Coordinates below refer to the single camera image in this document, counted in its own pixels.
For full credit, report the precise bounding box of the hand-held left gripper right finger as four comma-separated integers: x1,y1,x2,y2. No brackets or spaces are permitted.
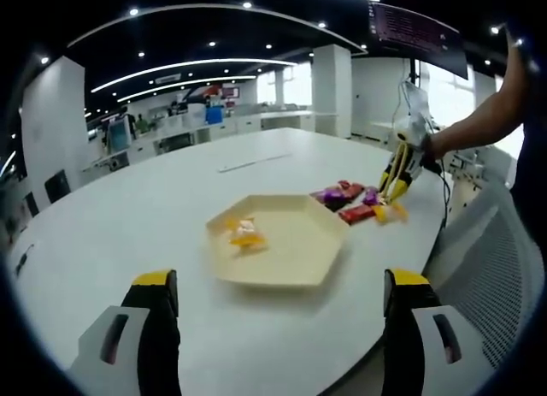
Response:
383,267,501,396

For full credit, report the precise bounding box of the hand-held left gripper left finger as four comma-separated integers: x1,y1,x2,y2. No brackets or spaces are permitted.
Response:
70,269,183,396

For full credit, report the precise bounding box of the orange candy packet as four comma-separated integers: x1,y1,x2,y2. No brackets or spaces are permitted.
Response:
371,201,409,224
226,216,270,254

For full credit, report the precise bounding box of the red snack packet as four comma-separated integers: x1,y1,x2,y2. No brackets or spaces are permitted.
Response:
335,180,367,198

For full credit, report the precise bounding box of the dark purple snack packet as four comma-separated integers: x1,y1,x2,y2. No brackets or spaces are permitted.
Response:
309,186,350,212

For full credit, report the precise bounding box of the beige hexagonal container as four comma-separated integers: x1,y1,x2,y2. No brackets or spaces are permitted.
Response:
205,193,350,291

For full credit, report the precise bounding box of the person's right hand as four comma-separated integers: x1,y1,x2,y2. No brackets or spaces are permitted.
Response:
421,134,445,173

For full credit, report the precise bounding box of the black monitor stand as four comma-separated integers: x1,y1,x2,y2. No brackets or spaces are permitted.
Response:
405,57,422,89

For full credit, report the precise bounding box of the white office desk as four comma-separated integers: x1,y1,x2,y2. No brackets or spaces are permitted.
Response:
444,145,516,190

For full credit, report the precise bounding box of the white square pillar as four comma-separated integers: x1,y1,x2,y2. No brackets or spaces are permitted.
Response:
314,44,352,136
21,56,86,196

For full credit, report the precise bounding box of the dark monitor screen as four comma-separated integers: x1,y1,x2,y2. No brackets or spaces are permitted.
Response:
366,1,469,79

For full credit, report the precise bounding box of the grey mesh office chair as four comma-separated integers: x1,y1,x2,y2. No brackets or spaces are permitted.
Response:
421,180,539,371

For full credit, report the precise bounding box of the black square panel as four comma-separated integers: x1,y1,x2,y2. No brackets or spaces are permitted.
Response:
44,168,72,204

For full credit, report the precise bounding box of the long white counter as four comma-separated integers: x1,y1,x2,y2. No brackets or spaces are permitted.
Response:
80,109,317,173

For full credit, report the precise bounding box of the white kiosk blue screen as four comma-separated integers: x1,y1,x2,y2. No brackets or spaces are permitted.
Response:
106,117,132,151

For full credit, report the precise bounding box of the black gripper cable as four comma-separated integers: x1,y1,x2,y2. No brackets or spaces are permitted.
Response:
426,156,452,230

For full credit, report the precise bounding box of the table cable slot cover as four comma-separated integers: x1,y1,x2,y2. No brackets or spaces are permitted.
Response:
218,152,292,174

